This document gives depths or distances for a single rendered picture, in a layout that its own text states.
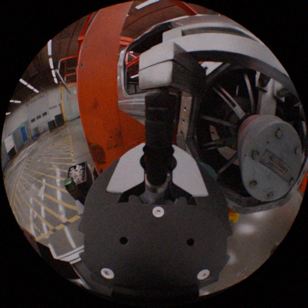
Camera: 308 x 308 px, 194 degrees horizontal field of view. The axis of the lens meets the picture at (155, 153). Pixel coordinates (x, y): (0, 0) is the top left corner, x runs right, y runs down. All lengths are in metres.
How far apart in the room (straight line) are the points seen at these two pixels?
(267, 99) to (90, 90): 0.53
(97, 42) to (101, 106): 0.29
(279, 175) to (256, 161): 0.05
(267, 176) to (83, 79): 0.51
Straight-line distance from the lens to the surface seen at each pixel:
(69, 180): 0.42
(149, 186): 0.15
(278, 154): 0.16
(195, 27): 0.15
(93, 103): 0.38
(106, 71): 0.42
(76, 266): 0.90
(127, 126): 0.46
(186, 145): 0.34
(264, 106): 0.31
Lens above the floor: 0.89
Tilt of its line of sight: 32 degrees down
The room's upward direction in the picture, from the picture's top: 2 degrees clockwise
